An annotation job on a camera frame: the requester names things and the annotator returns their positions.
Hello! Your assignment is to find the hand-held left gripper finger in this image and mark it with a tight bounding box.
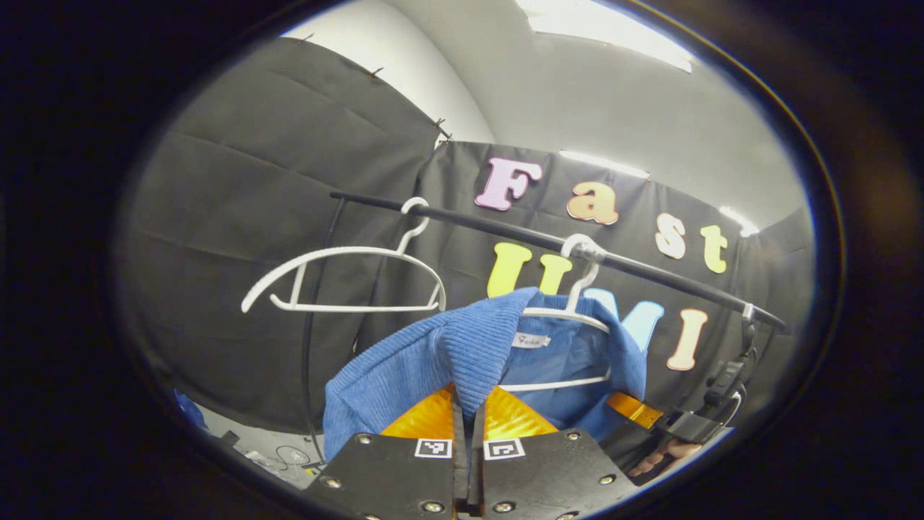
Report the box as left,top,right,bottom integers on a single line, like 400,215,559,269
468,385,637,520
303,383,468,520

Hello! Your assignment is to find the blue corduroy jacket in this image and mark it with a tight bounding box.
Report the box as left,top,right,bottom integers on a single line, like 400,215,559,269
321,287,648,463

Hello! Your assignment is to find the white plastic hanger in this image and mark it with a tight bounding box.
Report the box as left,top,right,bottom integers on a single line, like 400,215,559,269
240,196,448,315
498,233,614,394

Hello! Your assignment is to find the black clothes rack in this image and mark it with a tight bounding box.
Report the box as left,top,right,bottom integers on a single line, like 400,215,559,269
300,191,791,463

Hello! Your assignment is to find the black mounted device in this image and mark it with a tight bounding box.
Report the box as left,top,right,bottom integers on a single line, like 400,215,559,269
704,303,759,427

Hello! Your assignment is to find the small blue cloth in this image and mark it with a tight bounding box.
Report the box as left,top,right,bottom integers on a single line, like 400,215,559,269
173,390,210,430

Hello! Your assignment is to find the black backdrop cloth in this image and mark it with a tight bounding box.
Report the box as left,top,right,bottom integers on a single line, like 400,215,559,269
112,36,816,434

